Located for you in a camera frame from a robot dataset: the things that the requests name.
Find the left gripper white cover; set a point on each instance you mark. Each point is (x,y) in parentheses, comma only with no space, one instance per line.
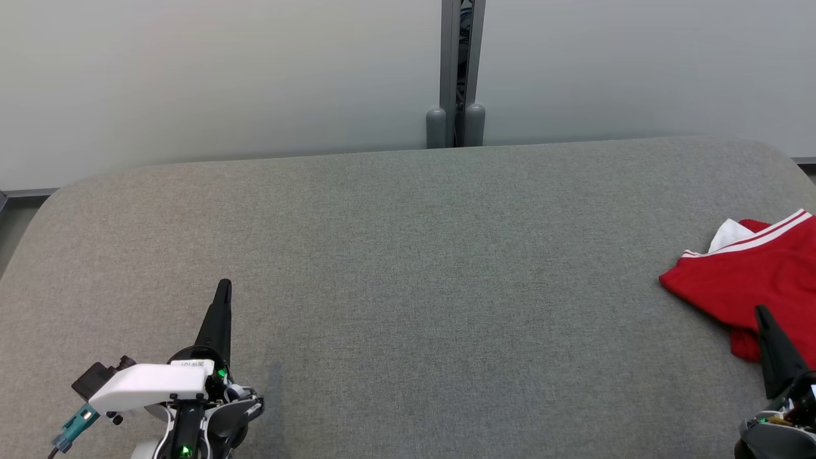
(153,386)

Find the grey partition post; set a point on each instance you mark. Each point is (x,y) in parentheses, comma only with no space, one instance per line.
(449,64)

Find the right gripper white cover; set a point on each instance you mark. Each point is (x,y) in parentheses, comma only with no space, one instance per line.
(794,401)

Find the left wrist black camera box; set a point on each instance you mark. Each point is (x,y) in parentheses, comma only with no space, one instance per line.
(95,379)

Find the red Bulls 23 jersey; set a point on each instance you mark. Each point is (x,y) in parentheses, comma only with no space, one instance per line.
(733,280)

